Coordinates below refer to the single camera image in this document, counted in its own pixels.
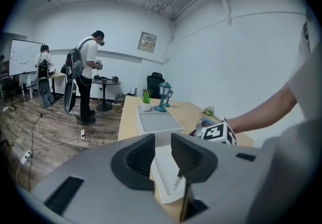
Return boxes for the large teal lantern lamp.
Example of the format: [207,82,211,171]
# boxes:
[153,81,172,113]

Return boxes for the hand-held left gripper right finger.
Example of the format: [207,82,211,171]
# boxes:
[171,132,218,183]

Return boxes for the person's right forearm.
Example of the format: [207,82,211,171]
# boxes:
[225,83,298,134]

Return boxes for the white box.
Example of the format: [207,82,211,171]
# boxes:
[135,104,187,205]

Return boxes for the black office chair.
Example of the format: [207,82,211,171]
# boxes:
[146,72,165,100]

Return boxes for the white desk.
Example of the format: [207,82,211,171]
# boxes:
[18,71,39,100]

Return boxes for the grey electrical wall panel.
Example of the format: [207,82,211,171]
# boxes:
[137,31,158,54]

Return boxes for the round black table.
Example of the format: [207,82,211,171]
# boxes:
[91,78,122,113]

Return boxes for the light wooden desk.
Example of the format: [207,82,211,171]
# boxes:
[49,72,67,101]

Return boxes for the whiteboard on stand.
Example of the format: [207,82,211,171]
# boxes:
[9,39,44,77]

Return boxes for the screwdriver with silver shaft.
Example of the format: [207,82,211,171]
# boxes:
[172,170,183,191]

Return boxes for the small teal lantern lamp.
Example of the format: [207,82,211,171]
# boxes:
[164,89,174,108]

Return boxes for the small potted green plant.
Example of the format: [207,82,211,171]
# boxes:
[140,88,153,112]

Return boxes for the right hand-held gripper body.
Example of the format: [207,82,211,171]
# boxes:
[188,120,238,146]

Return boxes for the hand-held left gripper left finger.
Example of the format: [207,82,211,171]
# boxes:
[110,133,156,191]

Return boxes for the blue booklet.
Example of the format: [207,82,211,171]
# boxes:
[198,116,217,125]

